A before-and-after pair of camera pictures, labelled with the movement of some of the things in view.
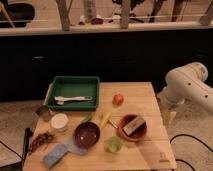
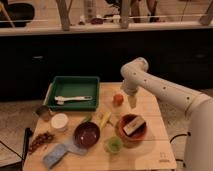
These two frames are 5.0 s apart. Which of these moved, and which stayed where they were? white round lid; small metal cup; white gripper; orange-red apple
Moved: white gripper
Stayed: white round lid; orange-red apple; small metal cup
